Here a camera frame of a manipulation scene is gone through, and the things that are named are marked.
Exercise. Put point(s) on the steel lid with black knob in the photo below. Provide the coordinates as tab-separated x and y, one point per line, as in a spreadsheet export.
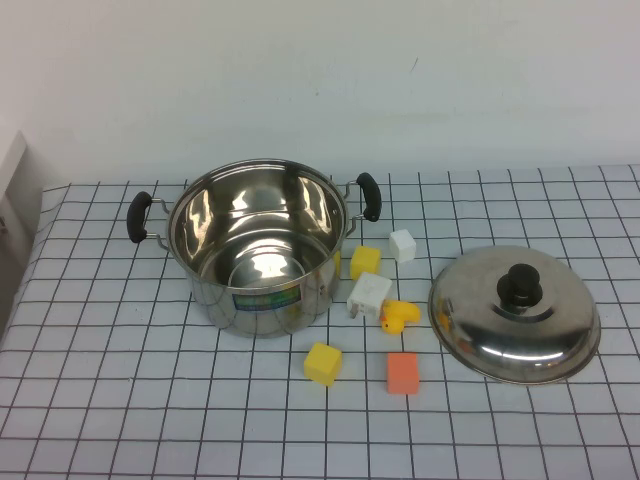
500	342

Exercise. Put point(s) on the stainless steel cooking pot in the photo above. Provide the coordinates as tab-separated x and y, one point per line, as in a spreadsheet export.
260	312

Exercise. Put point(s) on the yellow foam cube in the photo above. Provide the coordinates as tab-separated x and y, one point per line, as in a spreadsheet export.
322	365
365	262

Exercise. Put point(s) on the white power adapter plug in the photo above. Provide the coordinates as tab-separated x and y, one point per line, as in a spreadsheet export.
370	295

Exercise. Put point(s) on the white foam cube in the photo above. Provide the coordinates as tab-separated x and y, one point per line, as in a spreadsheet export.
402	246

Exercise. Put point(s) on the yellow rubber duck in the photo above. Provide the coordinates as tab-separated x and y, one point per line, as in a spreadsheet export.
402	314

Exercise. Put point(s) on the orange foam block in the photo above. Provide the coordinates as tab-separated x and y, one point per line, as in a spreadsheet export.
402	374

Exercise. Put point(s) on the white black-grid tablecloth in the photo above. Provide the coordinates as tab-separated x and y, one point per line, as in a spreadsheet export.
150	400

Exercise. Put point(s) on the white furniture panel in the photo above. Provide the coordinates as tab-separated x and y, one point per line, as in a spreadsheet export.
12	165

